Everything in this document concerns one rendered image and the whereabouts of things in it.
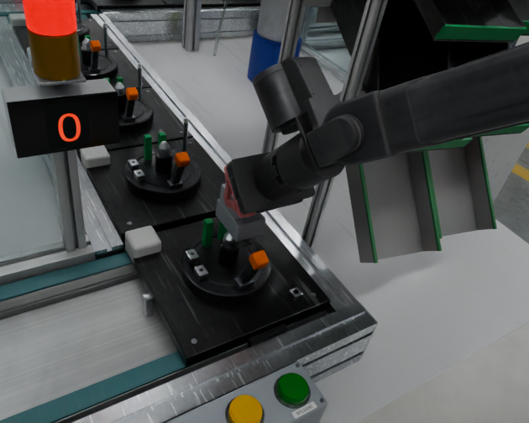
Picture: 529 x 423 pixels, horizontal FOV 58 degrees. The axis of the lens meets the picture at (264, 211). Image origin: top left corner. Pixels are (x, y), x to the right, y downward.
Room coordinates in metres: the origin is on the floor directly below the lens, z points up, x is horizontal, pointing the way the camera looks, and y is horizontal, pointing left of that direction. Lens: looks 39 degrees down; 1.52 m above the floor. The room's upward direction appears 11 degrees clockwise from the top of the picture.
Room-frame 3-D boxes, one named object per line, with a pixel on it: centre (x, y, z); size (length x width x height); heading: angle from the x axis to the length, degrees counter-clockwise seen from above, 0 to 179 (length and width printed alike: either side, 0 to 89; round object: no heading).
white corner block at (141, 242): (0.54, 0.18, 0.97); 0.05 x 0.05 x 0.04; 38
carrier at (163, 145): (0.72, 0.20, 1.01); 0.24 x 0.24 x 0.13; 38
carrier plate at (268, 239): (0.52, 0.04, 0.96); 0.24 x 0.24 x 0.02; 38
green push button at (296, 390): (0.35, -0.08, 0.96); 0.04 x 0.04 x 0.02
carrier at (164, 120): (0.92, 0.35, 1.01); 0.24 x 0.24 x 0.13; 38
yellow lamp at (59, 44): (0.50, 0.26, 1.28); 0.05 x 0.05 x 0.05
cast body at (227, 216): (0.53, 0.04, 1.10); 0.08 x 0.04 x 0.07; 39
